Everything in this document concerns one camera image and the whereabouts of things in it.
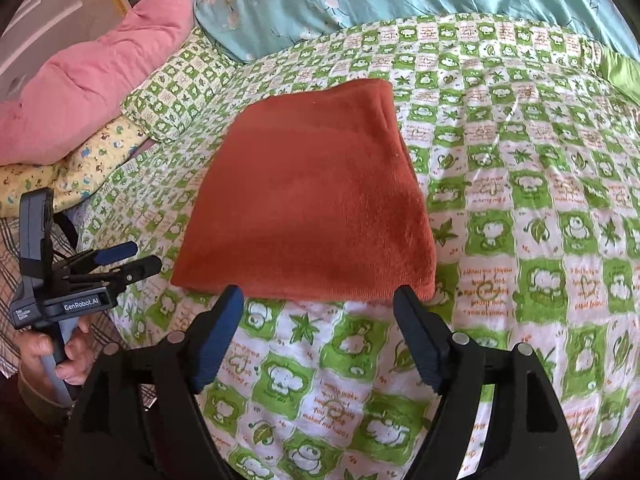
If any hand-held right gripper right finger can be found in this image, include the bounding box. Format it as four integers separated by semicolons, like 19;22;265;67
392;285;581;480

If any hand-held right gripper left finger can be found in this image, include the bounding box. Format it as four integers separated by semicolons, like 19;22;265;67
65;285;246;480

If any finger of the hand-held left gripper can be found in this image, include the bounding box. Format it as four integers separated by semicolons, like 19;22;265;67
70;255;163;302
64;241;139;274

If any rust orange cloth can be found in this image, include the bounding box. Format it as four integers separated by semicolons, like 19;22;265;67
170;78;437;304

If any person's left forearm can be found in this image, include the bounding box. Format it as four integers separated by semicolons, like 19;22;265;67
17;367;76;427

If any yellow printed pillow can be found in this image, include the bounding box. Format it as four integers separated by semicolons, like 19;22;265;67
0;115;149;219

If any pink quilt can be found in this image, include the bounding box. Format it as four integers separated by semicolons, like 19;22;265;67
0;0;217;167

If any green checked pillow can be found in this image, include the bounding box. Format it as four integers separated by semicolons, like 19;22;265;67
122;25;247;144

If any green checked printed blanket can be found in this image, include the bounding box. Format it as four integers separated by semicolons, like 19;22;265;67
75;10;640;480

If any plain green cloth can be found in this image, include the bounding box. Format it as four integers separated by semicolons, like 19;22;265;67
599;45;640;107

